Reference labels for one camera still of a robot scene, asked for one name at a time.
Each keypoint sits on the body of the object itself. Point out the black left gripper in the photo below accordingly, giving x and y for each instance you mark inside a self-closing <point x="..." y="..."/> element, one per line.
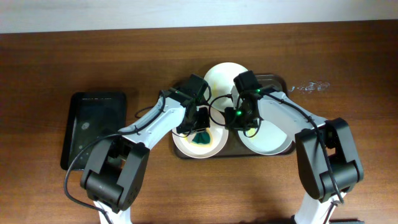
<point x="193" y="126"/>

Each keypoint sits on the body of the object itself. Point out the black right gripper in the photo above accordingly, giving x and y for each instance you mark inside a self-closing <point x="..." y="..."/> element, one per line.
<point x="231" y="124"/>

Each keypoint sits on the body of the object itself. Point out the green and yellow sponge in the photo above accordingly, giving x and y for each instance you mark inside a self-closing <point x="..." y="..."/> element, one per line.
<point x="202" y="138"/>

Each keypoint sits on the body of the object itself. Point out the white plate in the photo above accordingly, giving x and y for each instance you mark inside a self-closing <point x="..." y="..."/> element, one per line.
<point x="220" y="79"/>
<point x="218" y="133"/>

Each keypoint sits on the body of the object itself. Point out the pale grey plate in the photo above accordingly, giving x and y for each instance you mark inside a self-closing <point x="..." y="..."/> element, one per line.
<point x="268" y="140"/>

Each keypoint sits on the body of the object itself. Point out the white plate back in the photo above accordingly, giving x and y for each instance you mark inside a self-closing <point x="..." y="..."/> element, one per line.
<point x="220" y="79"/>

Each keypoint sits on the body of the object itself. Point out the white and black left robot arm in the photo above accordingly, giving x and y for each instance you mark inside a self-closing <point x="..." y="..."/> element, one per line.
<point x="114" y="173"/>

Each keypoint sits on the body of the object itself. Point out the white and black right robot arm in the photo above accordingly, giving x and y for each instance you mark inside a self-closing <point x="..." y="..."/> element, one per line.
<point x="328" y="162"/>

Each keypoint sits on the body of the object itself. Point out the black water tray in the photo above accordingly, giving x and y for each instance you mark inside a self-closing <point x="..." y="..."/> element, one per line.
<point x="91" y="115"/>

